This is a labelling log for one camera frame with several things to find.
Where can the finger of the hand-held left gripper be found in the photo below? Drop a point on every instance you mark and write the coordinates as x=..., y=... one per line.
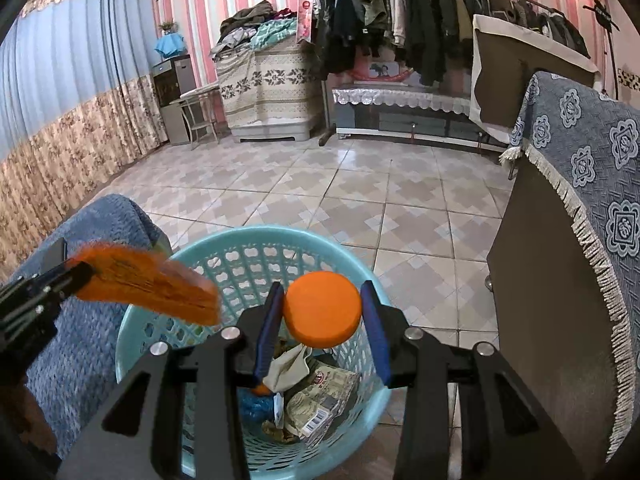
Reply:
x=54, y=257
x=60, y=285

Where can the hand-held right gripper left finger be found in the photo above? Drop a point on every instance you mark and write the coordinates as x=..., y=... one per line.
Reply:
x=265, y=330

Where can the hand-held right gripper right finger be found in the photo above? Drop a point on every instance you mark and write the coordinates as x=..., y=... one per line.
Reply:
x=375, y=330

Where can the beige cloth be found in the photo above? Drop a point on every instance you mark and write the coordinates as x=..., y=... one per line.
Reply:
x=290, y=367

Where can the orange lid white inside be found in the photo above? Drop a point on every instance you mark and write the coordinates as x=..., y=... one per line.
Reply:
x=322, y=305

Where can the mandarin peel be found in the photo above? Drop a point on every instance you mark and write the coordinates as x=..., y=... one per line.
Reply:
x=260, y=390

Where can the blue plastic bag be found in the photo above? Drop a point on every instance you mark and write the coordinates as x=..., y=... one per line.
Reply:
x=250, y=407

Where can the light blue plastic basket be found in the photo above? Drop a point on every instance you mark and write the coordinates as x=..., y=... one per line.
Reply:
x=225, y=260

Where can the grey printed foil bag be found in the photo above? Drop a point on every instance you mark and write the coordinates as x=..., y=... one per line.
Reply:
x=320, y=400

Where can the orange snack packet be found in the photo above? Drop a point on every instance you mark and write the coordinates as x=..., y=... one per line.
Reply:
x=150, y=280

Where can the blue knitted blanket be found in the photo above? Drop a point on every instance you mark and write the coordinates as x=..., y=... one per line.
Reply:
x=100, y=230

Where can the brown furniture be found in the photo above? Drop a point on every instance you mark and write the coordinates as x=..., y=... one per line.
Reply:
x=540, y=285

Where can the blue floral curtain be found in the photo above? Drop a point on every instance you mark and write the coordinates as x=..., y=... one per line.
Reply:
x=60, y=85

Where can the grey water dispenser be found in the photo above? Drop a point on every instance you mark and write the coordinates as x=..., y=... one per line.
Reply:
x=172, y=90

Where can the low dark cabinet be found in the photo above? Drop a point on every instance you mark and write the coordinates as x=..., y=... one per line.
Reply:
x=400, y=125

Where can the small white metal table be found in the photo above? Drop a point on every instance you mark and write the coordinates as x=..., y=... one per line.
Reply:
x=195, y=94

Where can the metal clothes rack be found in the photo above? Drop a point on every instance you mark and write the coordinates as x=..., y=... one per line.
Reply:
x=327, y=110

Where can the white lace cloth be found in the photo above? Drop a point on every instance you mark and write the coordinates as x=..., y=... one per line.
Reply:
x=400, y=97

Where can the blue cloth cover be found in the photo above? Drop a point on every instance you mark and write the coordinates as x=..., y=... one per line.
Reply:
x=169, y=46

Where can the patterned beige cloth cover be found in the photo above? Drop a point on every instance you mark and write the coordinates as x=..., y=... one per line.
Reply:
x=270, y=80

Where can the red plastic item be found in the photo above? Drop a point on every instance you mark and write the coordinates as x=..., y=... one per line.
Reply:
x=385, y=76

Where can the small potted plant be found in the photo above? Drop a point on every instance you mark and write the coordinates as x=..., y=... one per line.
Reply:
x=168, y=26

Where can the grey garment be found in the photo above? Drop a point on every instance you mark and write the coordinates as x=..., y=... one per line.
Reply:
x=230, y=42

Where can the blue patterned fringed cover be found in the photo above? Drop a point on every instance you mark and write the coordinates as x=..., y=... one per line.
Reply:
x=600, y=160

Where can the teal patterned garment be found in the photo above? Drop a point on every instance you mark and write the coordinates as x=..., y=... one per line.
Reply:
x=272, y=32

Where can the dark olive jacket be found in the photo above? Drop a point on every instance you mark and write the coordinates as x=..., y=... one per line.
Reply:
x=250, y=15

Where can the row of hanging clothes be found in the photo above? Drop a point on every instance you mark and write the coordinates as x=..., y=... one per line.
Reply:
x=425, y=20

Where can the pink hanging bag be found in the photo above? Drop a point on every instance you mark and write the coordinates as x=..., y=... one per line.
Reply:
x=305, y=15

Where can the black coat stand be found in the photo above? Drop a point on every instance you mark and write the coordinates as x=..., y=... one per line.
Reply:
x=602, y=15

